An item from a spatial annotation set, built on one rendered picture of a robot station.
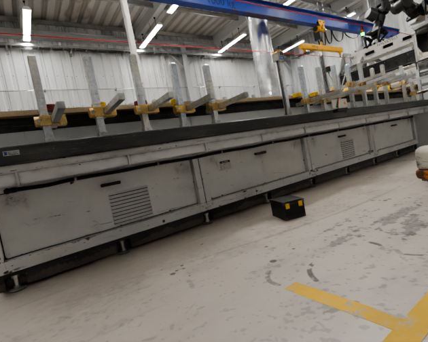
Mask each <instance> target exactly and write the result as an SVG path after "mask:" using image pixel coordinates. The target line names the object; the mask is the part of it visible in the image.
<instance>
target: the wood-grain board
mask: <svg viewBox="0 0 428 342"><path fill-rule="evenodd" d="M388 92H389V93H398V92H401V90H388ZM366 93H367V95H368V94H373V91H369V92H366ZM357 95H361V92H355V93H354V96H357ZM288 98H289V100H297V99H296V98H293V96H288ZM225 100H228V99H221V100H215V101H216V102H220V101H222V102H223V101H225ZM278 100H283V98H282V96H271V97H259V98H244V99H242V100H240V101H238V102H235V103H233V104H236V103H247V102H267V101H278ZM192 102H194V101H185V102H183V103H184V104H185V105H188V104H189V103H192ZM134 107H135V105H134V104H123V105H119V106H118V107H117V108H116V111H134ZM173 107H174V106H171V103H170V102H166V103H165V104H163V105H162V106H160V107H159V109H166V108H173ZM90 108H92V107H73V108H66V109H65V112H64V113H63V114H66V115H76V114H87V113H88V109H90ZM26 117H39V110H38V109H37V110H24V111H0V119H15V118H26Z"/></svg>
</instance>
